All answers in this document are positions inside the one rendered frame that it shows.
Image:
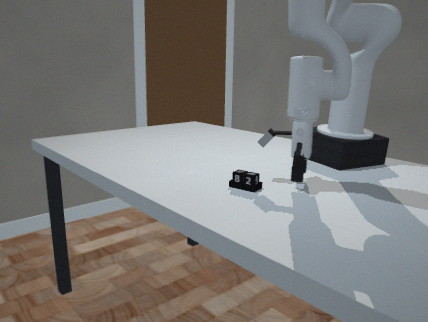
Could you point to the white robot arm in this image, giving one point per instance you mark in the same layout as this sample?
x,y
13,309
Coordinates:
x,y
375,25

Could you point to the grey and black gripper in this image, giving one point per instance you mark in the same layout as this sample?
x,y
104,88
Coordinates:
x,y
302,133

